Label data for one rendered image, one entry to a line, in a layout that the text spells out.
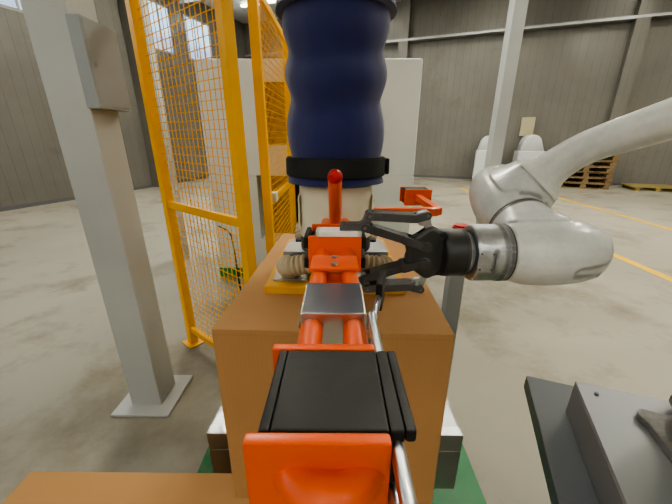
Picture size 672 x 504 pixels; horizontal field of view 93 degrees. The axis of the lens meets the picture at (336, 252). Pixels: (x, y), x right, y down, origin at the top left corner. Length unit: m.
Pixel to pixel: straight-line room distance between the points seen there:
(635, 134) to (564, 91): 11.62
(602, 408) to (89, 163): 1.81
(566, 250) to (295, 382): 0.44
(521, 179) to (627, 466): 0.53
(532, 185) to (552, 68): 11.64
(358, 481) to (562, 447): 0.77
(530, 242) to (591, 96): 11.91
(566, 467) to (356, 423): 0.74
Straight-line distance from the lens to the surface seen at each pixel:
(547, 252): 0.54
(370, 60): 0.70
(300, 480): 0.19
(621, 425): 0.91
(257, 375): 0.61
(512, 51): 3.90
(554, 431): 0.96
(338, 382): 0.21
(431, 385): 0.61
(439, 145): 11.97
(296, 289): 0.66
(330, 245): 0.49
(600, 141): 0.67
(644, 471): 0.84
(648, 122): 0.65
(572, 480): 0.88
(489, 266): 0.52
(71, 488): 1.19
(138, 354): 1.96
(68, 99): 1.68
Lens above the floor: 1.37
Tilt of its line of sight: 20 degrees down
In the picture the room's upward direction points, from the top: straight up
